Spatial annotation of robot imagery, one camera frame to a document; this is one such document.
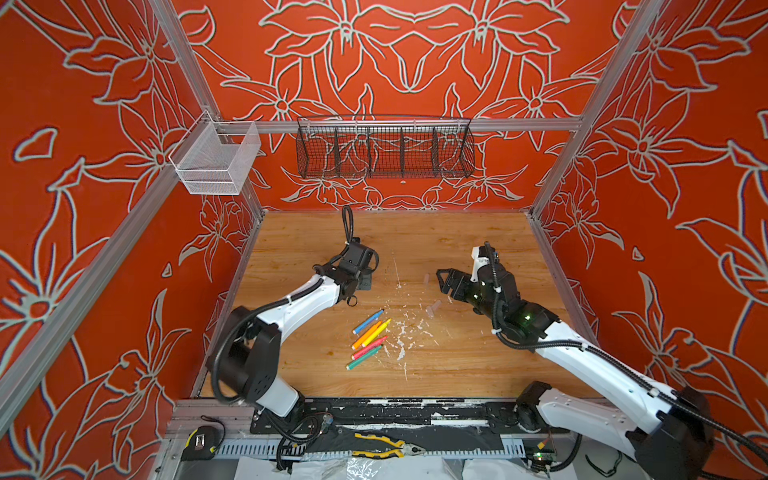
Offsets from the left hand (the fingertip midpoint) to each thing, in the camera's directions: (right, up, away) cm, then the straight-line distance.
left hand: (359, 271), depth 89 cm
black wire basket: (+8, +40, +8) cm, 42 cm away
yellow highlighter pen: (+5, -18, -2) cm, 19 cm away
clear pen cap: (+21, -3, +6) cm, 22 cm away
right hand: (+23, +1, -13) cm, 26 cm away
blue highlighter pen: (+4, -15, +1) cm, 15 cm away
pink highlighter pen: (+3, -21, -5) cm, 22 cm away
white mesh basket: (-47, +36, +3) cm, 59 cm away
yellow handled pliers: (+13, -40, -21) cm, 47 cm away
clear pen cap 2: (+22, -13, +3) cm, 26 cm away
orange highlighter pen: (+2, -19, -3) cm, 19 cm away
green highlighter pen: (+2, -24, -6) cm, 25 cm away
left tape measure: (-36, -38, -21) cm, 56 cm away
